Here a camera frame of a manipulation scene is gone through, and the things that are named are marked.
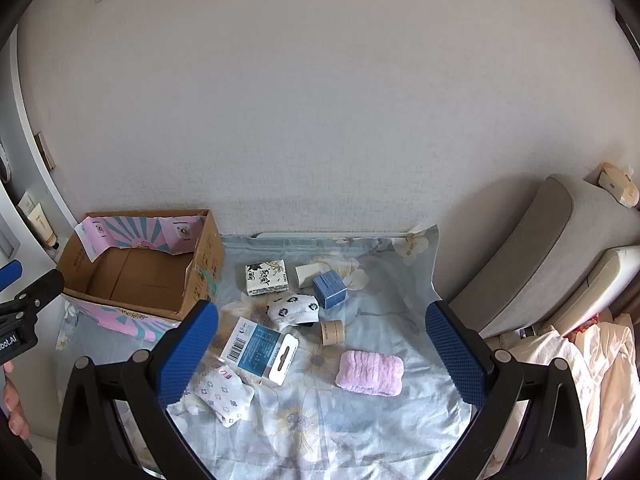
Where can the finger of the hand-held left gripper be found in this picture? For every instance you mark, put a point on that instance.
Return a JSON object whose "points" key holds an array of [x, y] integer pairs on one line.
{"points": [[9, 274], [35, 290]]}

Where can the person's left hand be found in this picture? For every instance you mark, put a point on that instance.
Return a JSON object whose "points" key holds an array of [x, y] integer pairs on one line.
{"points": [[15, 405]]}

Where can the white ribbed box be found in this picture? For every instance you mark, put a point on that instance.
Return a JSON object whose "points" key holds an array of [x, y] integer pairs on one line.
{"points": [[305, 275]]}

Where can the cardboard box with pink flaps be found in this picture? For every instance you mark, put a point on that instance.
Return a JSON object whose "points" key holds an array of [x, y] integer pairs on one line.
{"points": [[135, 275]]}

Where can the beige wall plate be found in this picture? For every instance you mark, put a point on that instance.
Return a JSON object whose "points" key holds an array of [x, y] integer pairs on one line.
{"points": [[46, 150]]}

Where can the blue square box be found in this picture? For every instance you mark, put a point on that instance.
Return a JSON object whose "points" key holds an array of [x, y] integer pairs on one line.
{"points": [[330, 292]]}

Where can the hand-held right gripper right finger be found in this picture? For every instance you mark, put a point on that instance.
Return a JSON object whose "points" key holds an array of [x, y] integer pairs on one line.
{"points": [[455, 355]]}

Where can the white sock with blue pattern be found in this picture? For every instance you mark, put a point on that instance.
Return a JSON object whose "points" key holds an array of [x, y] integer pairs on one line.
{"points": [[225, 395]]}

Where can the pink folded towel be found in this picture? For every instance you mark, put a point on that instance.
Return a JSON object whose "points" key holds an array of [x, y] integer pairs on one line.
{"points": [[370, 372]]}

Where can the beige tissue box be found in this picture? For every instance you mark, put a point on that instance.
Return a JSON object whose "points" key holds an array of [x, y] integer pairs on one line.
{"points": [[620, 182]]}

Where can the white and pink quilt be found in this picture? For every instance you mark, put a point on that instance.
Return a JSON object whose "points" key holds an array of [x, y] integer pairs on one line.
{"points": [[615, 385]]}

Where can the cream cushion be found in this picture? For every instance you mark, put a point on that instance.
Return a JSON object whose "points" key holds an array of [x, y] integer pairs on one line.
{"points": [[600, 280]]}

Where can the blue and white hanging package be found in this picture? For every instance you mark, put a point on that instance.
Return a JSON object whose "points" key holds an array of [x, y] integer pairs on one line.
{"points": [[255, 350]]}

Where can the white sock with dark flowers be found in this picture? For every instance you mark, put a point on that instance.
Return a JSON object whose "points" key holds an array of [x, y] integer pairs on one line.
{"points": [[292, 310]]}

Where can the white shelf unit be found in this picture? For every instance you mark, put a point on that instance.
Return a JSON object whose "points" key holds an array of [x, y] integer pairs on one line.
{"points": [[30, 125]]}

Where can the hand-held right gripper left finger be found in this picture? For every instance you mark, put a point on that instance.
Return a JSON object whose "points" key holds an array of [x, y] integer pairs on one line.
{"points": [[187, 355]]}

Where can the light blue floral blanket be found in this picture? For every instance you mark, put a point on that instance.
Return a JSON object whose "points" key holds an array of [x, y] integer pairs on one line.
{"points": [[350, 435]]}

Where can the cream cosmetic tube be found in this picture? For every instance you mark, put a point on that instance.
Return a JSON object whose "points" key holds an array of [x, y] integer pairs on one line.
{"points": [[42, 225]]}

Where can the grey wedge cushion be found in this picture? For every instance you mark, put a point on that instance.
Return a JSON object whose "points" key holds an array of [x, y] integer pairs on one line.
{"points": [[540, 240]]}

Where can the beige round container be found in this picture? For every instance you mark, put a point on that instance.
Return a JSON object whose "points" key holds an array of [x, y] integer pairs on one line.
{"points": [[332, 333]]}

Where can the black and white floral tissue pack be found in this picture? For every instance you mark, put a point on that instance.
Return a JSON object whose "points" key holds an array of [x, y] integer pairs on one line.
{"points": [[266, 277]]}

